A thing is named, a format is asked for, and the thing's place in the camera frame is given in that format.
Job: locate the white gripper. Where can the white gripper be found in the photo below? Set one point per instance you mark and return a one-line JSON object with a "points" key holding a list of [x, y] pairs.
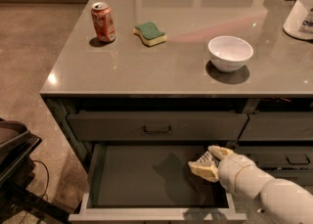
{"points": [[234, 169]]}

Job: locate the right top drawer front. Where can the right top drawer front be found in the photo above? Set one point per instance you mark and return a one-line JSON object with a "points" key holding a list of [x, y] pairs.
{"points": [[279, 126]]}

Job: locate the white bowl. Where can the white bowl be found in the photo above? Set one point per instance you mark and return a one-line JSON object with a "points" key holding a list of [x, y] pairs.
{"points": [[229, 53]]}

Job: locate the open middle drawer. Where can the open middle drawer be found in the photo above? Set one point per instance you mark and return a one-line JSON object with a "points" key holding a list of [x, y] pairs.
{"points": [[152, 184]]}

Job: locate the orange soda can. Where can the orange soda can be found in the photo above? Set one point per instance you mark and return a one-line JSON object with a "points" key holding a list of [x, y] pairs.
{"points": [[101, 14]]}

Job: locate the green and yellow sponge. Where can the green and yellow sponge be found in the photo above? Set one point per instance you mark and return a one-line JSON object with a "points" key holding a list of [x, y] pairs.
{"points": [[149, 34]]}

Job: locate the closed top drawer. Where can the closed top drawer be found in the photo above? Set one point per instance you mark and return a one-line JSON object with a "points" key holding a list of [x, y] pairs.
{"points": [[128, 126]]}

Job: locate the right middle drawer front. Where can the right middle drawer front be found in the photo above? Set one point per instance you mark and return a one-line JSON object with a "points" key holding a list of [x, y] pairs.
{"points": [[279, 157]]}

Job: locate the black top drawer handle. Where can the black top drawer handle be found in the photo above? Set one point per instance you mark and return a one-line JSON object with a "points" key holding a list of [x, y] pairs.
{"points": [[165, 130]]}

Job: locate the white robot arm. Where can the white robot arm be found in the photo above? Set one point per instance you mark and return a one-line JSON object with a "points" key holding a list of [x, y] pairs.
{"points": [[278, 201]]}

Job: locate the white plastic tub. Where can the white plastic tub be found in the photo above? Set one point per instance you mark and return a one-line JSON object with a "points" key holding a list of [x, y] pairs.
{"points": [[299, 23]]}

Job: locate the black rxbar chocolate wrapper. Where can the black rxbar chocolate wrapper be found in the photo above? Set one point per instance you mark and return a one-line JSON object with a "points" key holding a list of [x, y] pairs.
{"points": [[207, 159]]}

